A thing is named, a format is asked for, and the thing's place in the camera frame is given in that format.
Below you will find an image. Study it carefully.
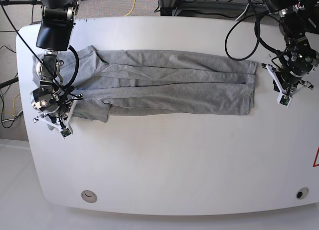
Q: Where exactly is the floor black cables left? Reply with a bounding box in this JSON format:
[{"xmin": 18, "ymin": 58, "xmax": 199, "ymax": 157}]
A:
[{"xmin": 0, "ymin": 45, "xmax": 23, "ymax": 128}]

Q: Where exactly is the red warning triangle sticker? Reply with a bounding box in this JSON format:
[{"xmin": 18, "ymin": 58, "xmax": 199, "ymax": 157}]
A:
[{"xmin": 313, "ymin": 148, "xmax": 319, "ymax": 167}]

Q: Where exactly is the yellow cable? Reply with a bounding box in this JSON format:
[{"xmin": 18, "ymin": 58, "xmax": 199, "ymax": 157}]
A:
[{"xmin": 124, "ymin": 0, "xmax": 140, "ymax": 17}]

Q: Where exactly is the right table grommet hole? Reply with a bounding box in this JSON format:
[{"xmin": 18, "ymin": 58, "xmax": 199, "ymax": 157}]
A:
[{"xmin": 296, "ymin": 187, "xmax": 309, "ymax": 200}]

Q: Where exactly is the grey T-shirt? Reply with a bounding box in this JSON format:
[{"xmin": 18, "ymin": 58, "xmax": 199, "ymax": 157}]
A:
[{"xmin": 31, "ymin": 45, "xmax": 259, "ymax": 131}]

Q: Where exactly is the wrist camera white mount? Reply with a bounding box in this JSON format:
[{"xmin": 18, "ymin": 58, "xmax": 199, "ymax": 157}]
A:
[
  {"xmin": 30, "ymin": 91, "xmax": 83, "ymax": 138},
  {"xmin": 261, "ymin": 63, "xmax": 314, "ymax": 107}
]

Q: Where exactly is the black tripod stand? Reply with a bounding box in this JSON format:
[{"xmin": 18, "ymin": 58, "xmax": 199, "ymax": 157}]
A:
[{"xmin": 0, "ymin": 0, "xmax": 87, "ymax": 6}]

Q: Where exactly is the left table grommet hole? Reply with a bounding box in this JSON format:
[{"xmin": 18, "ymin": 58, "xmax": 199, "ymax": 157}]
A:
[{"xmin": 81, "ymin": 190, "xmax": 98, "ymax": 203}]

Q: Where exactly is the grey metal frame base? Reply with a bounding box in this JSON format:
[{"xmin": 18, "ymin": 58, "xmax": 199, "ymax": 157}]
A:
[{"xmin": 154, "ymin": 0, "xmax": 246, "ymax": 16}]

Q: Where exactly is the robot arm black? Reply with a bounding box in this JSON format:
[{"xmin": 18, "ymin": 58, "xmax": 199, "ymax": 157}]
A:
[
  {"xmin": 30, "ymin": 0, "xmax": 79, "ymax": 130},
  {"xmin": 262, "ymin": 0, "xmax": 319, "ymax": 90}
]

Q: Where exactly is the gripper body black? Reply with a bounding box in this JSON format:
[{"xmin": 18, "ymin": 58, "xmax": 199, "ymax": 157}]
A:
[
  {"xmin": 39, "ymin": 97, "xmax": 77, "ymax": 127},
  {"xmin": 275, "ymin": 62, "xmax": 314, "ymax": 83}
]

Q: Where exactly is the table grommet hole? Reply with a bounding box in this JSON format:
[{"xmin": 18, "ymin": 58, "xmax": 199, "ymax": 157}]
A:
[
  {"xmin": 81, "ymin": 190, "xmax": 98, "ymax": 203},
  {"xmin": 296, "ymin": 187, "xmax": 309, "ymax": 200}
]

